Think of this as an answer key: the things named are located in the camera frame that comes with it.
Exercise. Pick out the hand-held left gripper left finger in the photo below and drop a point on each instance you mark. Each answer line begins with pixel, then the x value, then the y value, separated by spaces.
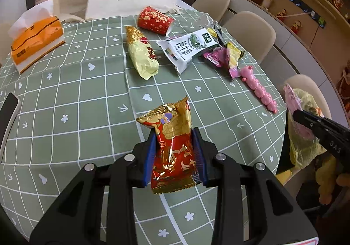
pixel 149 158

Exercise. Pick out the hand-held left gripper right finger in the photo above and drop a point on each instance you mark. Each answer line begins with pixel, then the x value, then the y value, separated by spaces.
pixel 198 157

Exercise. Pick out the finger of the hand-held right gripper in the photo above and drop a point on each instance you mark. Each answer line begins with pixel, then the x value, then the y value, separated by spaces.
pixel 307 121

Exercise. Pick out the red and gold snack packet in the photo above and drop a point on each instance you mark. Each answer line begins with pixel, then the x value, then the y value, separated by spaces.
pixel 175 157

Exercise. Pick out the yellow plastic bag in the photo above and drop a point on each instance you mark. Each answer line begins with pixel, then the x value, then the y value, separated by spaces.
pixel 300 149

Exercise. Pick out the pink snack packet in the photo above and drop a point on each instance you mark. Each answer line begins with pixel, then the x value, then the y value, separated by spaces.
pixel 291 97

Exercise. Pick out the black wrapper with gold ends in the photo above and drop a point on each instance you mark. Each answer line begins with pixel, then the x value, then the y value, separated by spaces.
pixel 218 34

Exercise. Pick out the person's right hand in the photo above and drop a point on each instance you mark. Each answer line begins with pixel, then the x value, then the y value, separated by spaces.
pixel 326 179

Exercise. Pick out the beige chair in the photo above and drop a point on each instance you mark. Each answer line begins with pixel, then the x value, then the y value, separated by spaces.
pixel 251 31
pixel 213 1
pixel 300 80

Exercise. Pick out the pink caterpillar toy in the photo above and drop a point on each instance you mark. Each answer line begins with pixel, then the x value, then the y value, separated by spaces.
pixel 257 86

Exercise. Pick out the green checked tablecloth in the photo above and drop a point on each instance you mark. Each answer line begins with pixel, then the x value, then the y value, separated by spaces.
pixel 82 97

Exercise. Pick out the yellow and pink wrapper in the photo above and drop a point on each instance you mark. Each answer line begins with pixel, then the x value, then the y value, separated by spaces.
pixel 232 61

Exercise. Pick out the white milk pouch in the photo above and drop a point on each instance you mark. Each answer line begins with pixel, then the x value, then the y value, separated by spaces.
pixel 186 48

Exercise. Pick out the red paper cup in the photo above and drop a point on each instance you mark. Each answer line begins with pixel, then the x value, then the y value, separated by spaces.
pixel 153 19

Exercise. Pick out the orange tissue box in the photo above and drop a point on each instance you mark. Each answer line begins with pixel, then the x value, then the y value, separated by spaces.
pixel 35 39

